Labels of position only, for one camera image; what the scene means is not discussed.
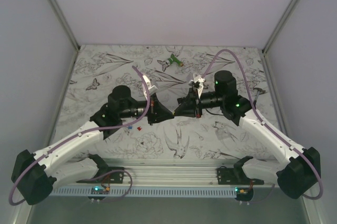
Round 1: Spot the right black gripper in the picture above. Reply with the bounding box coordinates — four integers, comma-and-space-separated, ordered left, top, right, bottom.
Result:
174, 86, 225, 118

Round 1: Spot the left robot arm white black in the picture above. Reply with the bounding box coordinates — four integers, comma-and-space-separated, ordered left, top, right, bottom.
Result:
8, 85, 174, 206

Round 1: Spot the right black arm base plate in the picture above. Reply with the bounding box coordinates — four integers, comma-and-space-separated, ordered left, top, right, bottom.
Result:
216, 166, 264, 186

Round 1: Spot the controller board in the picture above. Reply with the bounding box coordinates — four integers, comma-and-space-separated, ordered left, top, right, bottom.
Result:
235, 187, 254, 205
88, 186, 110, 203

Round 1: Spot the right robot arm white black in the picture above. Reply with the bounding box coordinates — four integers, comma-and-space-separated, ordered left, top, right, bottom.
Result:
174, 70, 322, 199

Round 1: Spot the floral printed table mat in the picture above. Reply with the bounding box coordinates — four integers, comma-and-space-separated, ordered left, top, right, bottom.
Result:
53, 45, 277, 159

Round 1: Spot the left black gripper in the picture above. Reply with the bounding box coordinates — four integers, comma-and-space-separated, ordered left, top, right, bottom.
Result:
120, 93, 174, 126

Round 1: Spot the clear plastic fuse box cover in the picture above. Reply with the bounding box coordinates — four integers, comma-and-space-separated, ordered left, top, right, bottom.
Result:
215, 128, 232, 141

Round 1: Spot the aluminium rail frame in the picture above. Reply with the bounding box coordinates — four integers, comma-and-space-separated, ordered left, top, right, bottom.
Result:
15, 0, 337, 224

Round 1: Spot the small hammer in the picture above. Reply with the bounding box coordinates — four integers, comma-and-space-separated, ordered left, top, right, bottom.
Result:
253, 87, 266, 104

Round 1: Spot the right controller board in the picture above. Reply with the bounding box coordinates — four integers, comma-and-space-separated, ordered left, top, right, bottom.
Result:
235, 187, 254, 205

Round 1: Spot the left controller board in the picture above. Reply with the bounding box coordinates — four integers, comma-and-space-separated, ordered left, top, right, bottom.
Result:
88, 186, 110, 203

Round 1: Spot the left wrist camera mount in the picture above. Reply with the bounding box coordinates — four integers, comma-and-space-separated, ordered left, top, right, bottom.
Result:
142, 75, 158, 96

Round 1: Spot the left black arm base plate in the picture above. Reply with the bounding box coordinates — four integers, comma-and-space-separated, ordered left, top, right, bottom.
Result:
83, 167, 124, 185

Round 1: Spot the white slotted cable duct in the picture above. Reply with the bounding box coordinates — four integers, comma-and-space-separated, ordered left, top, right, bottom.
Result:
51, 186, 236, 198

